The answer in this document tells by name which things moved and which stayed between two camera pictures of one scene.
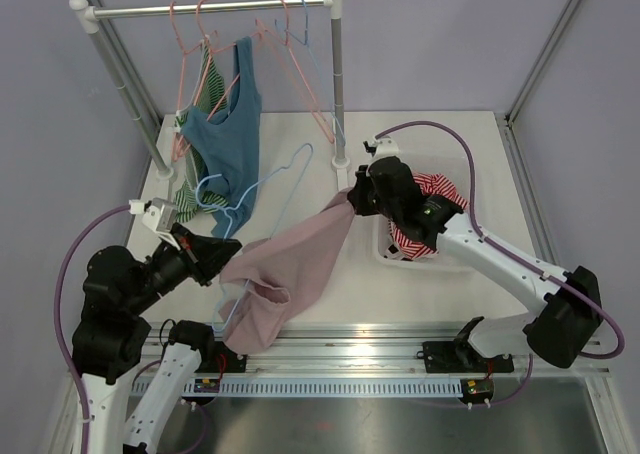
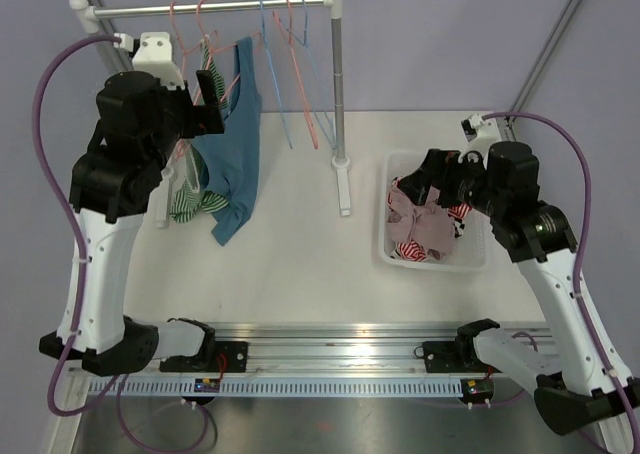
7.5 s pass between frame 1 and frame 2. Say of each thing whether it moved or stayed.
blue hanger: moved
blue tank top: stayed
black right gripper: moved
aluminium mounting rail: stayed
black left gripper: moved
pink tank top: moved
